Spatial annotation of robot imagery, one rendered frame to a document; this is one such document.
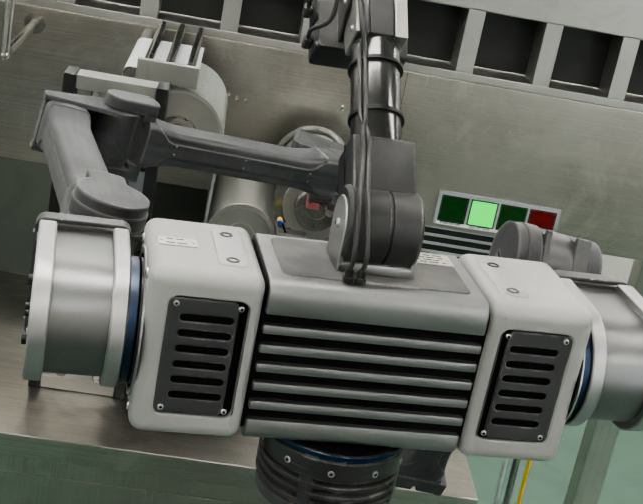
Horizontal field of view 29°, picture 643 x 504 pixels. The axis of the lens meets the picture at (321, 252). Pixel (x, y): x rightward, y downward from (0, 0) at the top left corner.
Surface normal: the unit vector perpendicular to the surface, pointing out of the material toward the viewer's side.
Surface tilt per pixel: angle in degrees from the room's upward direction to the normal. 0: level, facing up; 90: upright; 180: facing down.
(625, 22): 90
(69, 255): 0
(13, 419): 0
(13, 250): 90
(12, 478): 90
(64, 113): 14
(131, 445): 0
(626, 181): 90
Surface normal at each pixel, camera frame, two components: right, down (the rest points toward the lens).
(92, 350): 0.13, 0.54
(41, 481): 0.04, 0.36
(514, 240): -0.94, -0.23
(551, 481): 0.18, -0.92
